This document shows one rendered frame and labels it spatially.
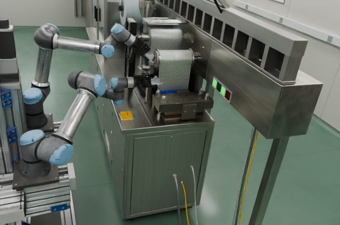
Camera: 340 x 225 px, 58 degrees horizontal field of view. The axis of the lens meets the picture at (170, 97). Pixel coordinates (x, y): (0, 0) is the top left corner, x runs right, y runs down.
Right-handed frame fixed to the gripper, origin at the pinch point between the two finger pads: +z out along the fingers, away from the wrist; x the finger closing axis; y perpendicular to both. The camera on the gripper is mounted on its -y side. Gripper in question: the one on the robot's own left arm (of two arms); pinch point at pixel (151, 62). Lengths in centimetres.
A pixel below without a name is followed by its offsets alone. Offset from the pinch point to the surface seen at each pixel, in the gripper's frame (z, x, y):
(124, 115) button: 3.8, -16.1, -37.3
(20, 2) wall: -59, 552, -135
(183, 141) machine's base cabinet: 45, -30, -25
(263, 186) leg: 74, -79, -6
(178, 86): 27.2, -4.8, -0.1
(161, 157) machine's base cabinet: 41, -30, -44
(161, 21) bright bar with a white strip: -4.0, 25.5, 25.4
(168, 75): 14.4, -4.9, 1.6
